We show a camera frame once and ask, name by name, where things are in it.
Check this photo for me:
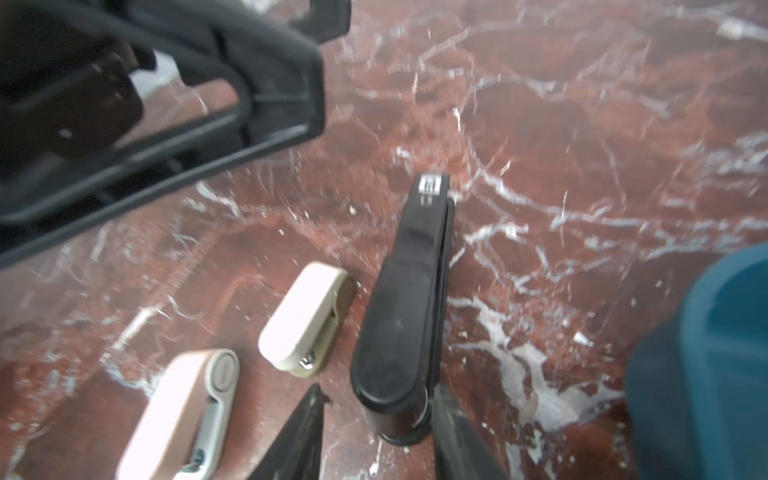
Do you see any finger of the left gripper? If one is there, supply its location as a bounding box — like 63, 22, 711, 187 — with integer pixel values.
289, 0, 352, 44

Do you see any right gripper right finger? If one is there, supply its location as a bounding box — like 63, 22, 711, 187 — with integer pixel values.
431, 384, 508, 480

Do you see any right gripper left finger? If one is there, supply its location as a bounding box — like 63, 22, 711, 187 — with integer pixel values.
247, 383, 330, 480

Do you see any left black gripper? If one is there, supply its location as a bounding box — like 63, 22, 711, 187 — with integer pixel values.
1, 1, 325, 266

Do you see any beige stapler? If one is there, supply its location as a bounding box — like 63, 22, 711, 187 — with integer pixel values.
258, 261, 356, 378

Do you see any black stapler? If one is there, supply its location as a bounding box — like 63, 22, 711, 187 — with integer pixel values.
350, 173, 455, 446

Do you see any teal plastic tray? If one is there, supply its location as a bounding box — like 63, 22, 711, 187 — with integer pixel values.
625, 244, 767, 479

